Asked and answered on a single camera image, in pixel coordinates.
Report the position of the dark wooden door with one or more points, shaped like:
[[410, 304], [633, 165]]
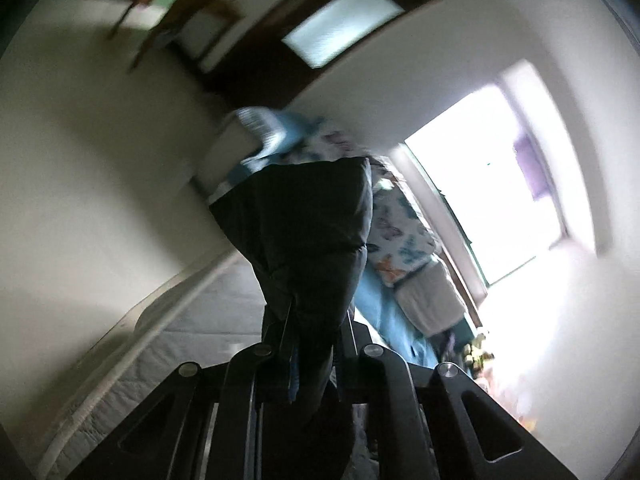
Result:
[[250, 60]]

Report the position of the black down jacket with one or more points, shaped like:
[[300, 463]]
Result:
[[310, 220]]

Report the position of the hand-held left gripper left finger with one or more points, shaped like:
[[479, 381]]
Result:
[[240, 385]]

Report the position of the plain white pillow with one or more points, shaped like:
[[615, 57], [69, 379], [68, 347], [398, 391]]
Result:
[[430, 295]]

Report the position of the grey quilted star mattress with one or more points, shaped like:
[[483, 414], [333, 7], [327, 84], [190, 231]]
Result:
[[200, 320]]

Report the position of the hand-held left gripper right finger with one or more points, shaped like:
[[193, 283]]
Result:
[[380, 375]]

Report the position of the purple hanging cloth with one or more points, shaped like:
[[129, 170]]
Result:
[[532, 165]]

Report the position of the brown wooden table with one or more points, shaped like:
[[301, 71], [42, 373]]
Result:
[[200, 7]]

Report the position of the butterfly print pillow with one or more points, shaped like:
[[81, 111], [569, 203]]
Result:
[[400, 230], [335, 140]]

